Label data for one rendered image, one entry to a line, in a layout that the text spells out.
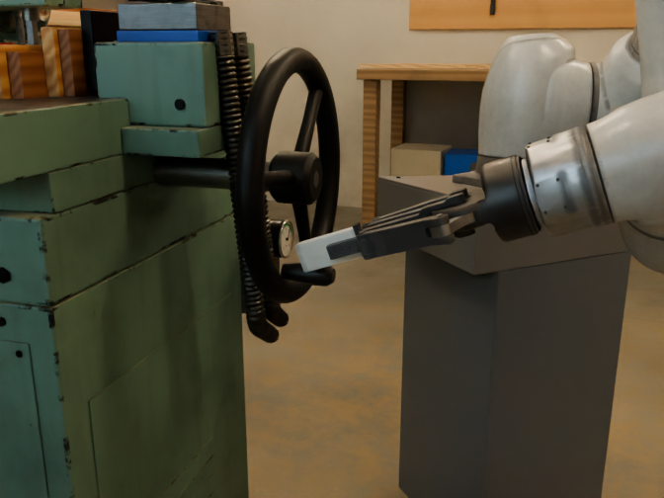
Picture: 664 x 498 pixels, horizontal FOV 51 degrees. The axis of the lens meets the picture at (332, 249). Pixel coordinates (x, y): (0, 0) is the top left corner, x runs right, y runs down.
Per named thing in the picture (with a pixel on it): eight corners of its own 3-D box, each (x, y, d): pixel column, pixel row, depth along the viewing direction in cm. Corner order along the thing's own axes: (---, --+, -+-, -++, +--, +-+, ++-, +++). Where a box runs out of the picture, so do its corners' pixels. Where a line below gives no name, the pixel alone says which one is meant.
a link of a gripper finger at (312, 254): (368, 254, 70) (366, 256, 69) (306, 271, 72) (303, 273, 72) (359, 225, 69) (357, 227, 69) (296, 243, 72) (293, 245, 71)
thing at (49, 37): (59, 97, 80) (51, 27, 77) (47, 96, 80) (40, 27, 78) (153, 87, 98) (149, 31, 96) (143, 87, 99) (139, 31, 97)
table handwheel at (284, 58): (308, -13, 72) (362, 139, 98) (138, -9, 78) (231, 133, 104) (243, 242, 62) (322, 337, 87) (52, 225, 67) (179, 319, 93)
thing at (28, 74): (24, 99, 77) (18, 51, 75) (11, 98, 77) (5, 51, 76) (145, 87, 99) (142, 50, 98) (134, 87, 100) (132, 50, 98)
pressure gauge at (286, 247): (281, 275, 110) (280, 224, 108) (259, 273, 111) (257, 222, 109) (294, 263, 116) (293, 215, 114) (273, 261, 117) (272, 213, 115)
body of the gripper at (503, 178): (523, 146, 67) (431, 175, 70) (519, 159, 59) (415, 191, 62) (545, 220, 68) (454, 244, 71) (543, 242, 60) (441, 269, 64)
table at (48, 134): (73, 198, 55) (65, 121, 54) (-211, 178, 64) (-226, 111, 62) (315, 122, 111) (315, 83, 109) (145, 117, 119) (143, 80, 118)
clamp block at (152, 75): (205, 128, 75) (201, 41, 73) (97, 124, 79) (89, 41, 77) (258, 116, 89) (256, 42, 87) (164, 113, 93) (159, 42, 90)
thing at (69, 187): (53, 213, 67) (48, 173, 66) (-116, 201, 73) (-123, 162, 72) (230, 155, 104) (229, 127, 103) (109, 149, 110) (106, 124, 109)
